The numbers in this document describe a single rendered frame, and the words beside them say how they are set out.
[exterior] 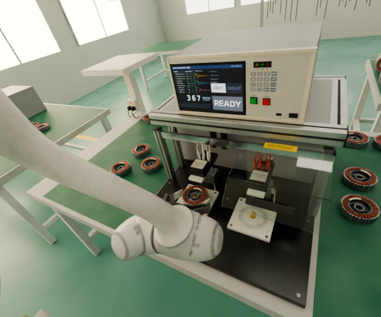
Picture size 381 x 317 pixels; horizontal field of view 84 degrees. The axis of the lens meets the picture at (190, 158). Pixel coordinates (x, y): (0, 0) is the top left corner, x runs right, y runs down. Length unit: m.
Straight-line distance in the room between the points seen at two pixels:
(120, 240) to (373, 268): 0.73
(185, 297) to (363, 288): 1.03
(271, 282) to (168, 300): 0.95
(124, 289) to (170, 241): 1.26
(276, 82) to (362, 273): 0.61
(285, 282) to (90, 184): 0.60
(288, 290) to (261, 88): 0.58
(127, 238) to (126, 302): 1.14
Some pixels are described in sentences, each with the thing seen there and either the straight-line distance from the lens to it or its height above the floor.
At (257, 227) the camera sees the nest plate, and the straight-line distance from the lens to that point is 0.82.
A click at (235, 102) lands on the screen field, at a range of 0.71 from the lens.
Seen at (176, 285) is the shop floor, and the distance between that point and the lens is 1.61.
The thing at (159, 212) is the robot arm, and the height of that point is 1.14.
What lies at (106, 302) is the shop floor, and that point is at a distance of 1.75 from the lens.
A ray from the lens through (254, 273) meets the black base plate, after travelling 0.76.
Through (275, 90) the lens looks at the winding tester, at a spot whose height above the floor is 1.21.
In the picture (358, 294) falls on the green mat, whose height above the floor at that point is 0.75.
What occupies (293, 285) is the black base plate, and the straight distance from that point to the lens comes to 0.76.
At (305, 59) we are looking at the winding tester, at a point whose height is 1.30.
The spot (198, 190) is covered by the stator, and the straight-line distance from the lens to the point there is 0.92.
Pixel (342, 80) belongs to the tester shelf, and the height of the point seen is 1.12.
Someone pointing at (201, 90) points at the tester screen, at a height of 1.21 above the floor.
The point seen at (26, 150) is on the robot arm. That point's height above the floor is 1.31.
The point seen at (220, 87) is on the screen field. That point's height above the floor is 1.22.
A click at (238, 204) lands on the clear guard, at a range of 0.58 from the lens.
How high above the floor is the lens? 1.47
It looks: 37 degrees down
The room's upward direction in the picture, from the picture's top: 12 degrees counter-clockwise
